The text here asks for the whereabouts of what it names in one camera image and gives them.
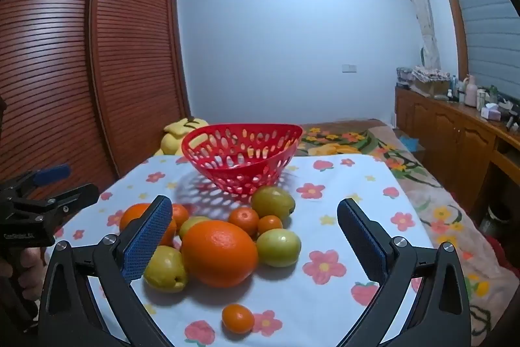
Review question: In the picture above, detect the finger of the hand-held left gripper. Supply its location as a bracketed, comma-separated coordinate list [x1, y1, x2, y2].
[12, 183, 100, 228]
[0, 164, 71, 205]

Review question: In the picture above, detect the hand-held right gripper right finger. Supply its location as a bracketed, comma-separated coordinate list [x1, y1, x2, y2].
[336, 198, 474, 347]

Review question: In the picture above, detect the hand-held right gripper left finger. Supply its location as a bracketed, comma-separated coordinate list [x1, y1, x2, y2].
[38, 194, 175, 347]

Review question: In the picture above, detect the large round orange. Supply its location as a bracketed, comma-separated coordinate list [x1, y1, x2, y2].
[119, 203, 178, 248]

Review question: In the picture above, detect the yellow-green dimpled jujube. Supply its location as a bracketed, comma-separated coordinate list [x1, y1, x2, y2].
[143, 245, 189, 293]

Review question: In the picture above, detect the large oblong orange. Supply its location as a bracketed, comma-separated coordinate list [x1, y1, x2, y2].
[181, 220, 259, 288]

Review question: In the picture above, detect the red perforated plastic basket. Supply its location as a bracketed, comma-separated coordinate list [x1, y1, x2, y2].
[181, 123, 303, 196]

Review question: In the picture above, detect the small orange mandarin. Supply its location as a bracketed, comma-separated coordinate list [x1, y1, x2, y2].
[222, 303, 255, 334]
[257, 215, 284, 236]

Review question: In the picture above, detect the person's left hand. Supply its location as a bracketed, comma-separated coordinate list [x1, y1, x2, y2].
[18, 247, 46, 303]

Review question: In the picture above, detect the medium orange mandarin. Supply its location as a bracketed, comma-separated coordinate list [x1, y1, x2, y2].
[228, 207, 260, 237]
[171, 203, 190, 233]

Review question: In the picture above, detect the white floral tablecloth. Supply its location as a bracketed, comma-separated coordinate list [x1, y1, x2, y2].
[41, 154, 425, 347]

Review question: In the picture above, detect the floral blanket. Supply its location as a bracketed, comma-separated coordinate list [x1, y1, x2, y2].
[294, 119, 520, 335]

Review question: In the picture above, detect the large green brown-tinged jujube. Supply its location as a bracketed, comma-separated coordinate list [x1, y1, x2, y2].
[251, 186, 296, 220]

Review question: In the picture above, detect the brown slatted wooden wardrobe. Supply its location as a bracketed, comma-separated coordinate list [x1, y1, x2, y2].
[0, 0, 191, 185]

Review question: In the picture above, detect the yellow plush toy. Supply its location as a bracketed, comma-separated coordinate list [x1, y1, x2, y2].
[160, 117, 210, 156]

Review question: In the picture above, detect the dark waste bin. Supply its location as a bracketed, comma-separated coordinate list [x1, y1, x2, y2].
[479, 204, 513, 239]

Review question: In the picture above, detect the red cloth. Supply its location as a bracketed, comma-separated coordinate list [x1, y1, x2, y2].
[487, 236, 520, 276]

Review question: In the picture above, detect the long wooden cabinet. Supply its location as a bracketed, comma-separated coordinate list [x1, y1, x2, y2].
[394, 85, 520, 218]

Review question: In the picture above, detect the patterned storage box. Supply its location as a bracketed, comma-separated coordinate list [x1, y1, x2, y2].
[396, 66, 413, 88]

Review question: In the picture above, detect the cardboard box with cloth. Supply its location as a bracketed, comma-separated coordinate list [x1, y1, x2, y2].
[410, 66, 449, 99]

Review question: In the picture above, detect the pink bottle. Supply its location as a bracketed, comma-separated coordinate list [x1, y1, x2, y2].
[464, 74, 479, 108]

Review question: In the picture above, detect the pale patterned curtain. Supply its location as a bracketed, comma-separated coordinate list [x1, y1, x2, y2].
[394, 0, 441, 71]

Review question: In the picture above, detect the window with grey blind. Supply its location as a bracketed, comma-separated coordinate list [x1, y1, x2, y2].
[428, 0, 520, 104]

